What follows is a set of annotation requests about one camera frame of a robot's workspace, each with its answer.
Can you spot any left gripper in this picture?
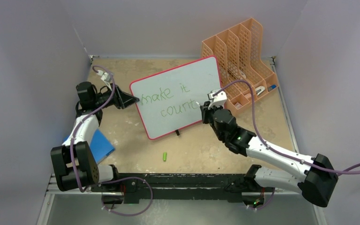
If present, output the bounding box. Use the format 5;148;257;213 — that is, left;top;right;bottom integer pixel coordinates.
93;83;138;110

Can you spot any pink framed whiteboard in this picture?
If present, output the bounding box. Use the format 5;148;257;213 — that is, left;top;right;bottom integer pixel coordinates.
129;56;221;140

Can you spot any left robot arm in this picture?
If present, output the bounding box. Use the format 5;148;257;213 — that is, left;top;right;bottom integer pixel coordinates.
50;82;140;192

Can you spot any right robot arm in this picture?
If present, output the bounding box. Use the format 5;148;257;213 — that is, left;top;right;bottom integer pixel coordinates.
200;102;338;207

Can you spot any small pink card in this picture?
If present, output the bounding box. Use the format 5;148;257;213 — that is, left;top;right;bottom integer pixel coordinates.
234;102;243;110

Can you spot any blue book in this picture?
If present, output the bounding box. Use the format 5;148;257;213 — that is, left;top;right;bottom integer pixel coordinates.
62;128;116;165

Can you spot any orange file organizer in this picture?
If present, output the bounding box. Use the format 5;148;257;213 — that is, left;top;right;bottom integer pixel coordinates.
201;18;279;115

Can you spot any white stapler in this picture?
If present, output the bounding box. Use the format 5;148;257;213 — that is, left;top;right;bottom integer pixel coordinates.
255;86;266;96

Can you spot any black base bar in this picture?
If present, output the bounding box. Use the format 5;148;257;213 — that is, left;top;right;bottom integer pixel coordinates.
91;173;273;204

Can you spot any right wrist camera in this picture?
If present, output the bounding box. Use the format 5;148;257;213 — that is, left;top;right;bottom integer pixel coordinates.
203;90;227;109

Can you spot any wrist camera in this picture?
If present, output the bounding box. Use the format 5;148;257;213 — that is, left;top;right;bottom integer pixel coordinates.
97;70;112;90
203;90;227;109

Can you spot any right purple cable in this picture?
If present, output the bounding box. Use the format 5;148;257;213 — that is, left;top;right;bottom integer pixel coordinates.
212;80;360;176

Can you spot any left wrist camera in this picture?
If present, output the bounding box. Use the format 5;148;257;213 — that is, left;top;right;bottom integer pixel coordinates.
97;70;112;90

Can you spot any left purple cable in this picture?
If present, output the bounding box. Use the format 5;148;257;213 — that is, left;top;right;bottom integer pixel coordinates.
69;64;116;193

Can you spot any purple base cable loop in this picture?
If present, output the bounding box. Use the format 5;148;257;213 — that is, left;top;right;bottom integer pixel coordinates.
100;176;154;217

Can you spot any aluminium frame rail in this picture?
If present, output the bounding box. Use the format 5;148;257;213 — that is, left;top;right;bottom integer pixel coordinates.
37;176;327;225

